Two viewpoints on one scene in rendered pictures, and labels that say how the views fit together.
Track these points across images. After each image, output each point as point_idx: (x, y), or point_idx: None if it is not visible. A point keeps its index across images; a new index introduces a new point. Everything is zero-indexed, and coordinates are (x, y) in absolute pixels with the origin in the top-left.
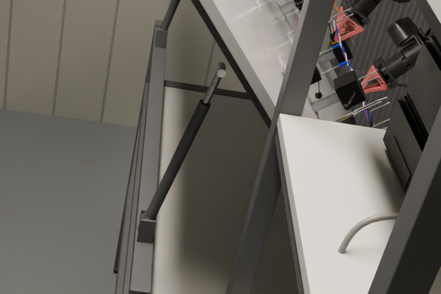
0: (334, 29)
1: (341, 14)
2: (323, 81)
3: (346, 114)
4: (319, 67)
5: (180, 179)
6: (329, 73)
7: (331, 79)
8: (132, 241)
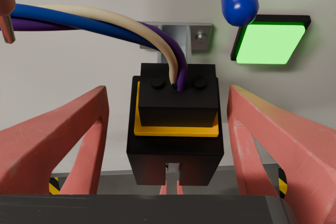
0: (237, 96)
1: (292, 167)
2: (16, 53)
3: None
4: (103, 38)
5: None
6: (333, 106)
7: (281, 107)
8: None
